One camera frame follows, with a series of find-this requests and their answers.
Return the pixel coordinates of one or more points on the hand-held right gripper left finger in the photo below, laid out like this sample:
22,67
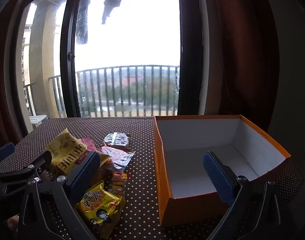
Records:
85,172

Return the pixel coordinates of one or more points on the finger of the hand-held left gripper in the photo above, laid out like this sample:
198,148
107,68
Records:
30,166
2,150

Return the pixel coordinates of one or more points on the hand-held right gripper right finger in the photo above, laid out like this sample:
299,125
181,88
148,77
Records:
217,177

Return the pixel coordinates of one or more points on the red snack packet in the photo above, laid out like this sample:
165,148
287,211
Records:
88,142

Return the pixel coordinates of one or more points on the large yellow chip bag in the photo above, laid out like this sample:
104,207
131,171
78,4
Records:
65,145

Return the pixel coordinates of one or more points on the burger gummy candy packet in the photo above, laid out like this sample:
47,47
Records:
117,182

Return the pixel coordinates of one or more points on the yellow noodle snack packet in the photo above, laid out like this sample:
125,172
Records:
100,205

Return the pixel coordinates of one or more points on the pink white snack packet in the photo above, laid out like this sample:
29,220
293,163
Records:
117,157

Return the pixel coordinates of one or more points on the silver green snack packet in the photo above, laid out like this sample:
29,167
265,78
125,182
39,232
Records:
117,140

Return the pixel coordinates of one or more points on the orange cardboard box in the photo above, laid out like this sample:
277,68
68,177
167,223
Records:
187,140

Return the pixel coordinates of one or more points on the white plastic chair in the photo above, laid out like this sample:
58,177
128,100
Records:
38,119

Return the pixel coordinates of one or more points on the brown polka-dot tablecloth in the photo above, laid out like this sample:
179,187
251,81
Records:
140,180

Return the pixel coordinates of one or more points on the brown curtain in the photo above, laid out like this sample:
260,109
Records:
2,80
242,55

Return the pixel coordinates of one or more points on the beige balcony column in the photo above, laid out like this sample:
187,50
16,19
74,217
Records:
42,67

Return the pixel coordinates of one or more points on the dark balcony railing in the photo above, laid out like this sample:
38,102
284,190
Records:
127,66

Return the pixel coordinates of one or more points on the black window latch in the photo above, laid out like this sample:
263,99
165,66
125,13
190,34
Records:
70,56

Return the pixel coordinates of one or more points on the hanging dark garment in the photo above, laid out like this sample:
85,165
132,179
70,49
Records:
82,25

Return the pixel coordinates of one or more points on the black window frame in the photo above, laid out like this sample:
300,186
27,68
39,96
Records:
67,92

